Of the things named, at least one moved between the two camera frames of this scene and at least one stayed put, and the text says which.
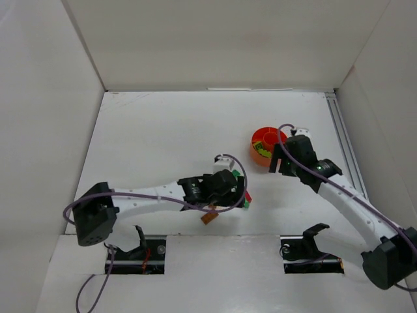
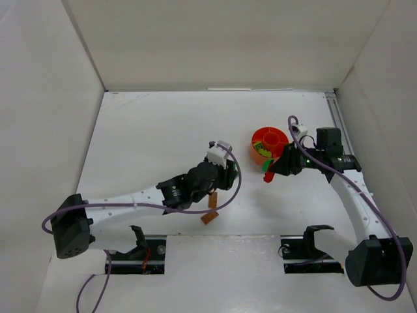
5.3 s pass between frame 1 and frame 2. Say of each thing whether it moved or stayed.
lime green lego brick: stayed
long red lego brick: moved
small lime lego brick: stayed
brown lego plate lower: stayed
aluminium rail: stayed
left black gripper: moved
